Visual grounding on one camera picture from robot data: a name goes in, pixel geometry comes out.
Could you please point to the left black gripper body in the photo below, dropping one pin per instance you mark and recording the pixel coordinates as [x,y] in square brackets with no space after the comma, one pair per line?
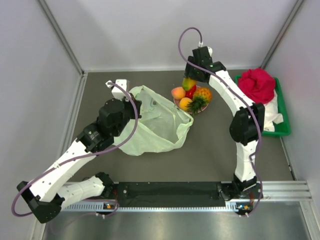
[129,113]

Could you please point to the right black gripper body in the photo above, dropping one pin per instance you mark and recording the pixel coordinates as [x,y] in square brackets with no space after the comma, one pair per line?
[192,72]

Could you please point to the orange green mango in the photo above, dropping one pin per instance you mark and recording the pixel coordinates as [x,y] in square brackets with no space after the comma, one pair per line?
[188,83]

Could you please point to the red bell pepper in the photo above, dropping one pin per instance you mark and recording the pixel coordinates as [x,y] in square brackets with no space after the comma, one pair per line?
[190,93]

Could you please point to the toy pineapple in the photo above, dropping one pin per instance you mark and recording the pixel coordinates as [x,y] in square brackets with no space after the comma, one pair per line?
[201,98]

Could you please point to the yellow orange fruit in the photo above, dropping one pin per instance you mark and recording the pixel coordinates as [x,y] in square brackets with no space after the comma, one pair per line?
[185,104]

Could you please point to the pale green plastic bag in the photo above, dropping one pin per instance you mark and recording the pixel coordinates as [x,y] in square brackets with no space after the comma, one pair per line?
[163,127]

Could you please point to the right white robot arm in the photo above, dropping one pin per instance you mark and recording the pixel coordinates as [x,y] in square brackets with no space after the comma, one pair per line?
[248,117]

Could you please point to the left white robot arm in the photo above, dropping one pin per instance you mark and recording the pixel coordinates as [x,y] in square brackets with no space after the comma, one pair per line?
[48,194]

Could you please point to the pink peach fruit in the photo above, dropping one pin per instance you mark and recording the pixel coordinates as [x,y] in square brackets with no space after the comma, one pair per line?
[178,93]

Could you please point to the pink plate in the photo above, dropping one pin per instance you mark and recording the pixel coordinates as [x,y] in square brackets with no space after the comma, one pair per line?
[192,101]

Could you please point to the red cloth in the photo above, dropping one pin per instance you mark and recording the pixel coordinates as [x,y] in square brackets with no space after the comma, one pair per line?
[257,85]

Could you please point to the white cloth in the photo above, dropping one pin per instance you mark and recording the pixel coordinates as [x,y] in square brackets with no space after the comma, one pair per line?
[272,115]

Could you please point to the green plastic tray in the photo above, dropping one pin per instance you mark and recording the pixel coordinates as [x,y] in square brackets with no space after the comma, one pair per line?
[283,128]

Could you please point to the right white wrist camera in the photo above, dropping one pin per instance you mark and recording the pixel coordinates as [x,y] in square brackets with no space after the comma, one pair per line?
[210,51]

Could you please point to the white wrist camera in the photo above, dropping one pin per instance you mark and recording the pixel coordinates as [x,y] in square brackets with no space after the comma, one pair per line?
[210,51]
[118,88]

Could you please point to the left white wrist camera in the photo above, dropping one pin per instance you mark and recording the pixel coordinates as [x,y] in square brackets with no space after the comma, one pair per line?
[118,88]

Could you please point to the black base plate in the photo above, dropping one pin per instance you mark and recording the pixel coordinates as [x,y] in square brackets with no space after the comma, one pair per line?
[177,194]

